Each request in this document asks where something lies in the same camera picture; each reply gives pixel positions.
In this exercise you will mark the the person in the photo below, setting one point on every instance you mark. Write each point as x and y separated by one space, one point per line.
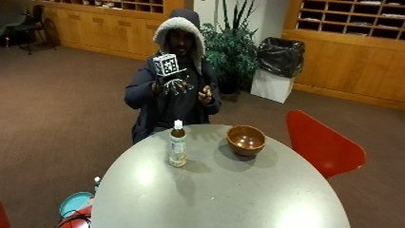
178 104

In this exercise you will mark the white marker cube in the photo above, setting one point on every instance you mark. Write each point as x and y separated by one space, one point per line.
168 65

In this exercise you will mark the green potted plant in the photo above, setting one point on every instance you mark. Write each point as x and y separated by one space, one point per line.
230 53

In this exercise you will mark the tea bottle with white cap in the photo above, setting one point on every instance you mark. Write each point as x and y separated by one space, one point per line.
178 145

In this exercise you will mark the brown wooden bowl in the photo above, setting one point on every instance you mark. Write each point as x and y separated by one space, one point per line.
246 140

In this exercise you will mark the white bin with black bag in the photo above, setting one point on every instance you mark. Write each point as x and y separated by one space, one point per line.
279 69

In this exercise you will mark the wooden cabinet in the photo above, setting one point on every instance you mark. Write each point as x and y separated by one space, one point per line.
106 31
344 68

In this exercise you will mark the wooden pigeonhole shelf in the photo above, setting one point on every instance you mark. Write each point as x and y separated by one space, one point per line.
349 17
114 4

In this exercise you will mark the red chair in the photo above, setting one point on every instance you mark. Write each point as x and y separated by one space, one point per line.
320 144

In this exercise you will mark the small clear bottle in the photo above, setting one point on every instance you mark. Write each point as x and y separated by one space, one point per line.
96 183

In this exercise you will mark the black chair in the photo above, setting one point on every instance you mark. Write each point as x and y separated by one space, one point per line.
31 27

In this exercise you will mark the teal round lid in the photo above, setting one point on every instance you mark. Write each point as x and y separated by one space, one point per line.
75 203

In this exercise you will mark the red bag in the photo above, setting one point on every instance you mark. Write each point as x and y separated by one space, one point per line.
78 218

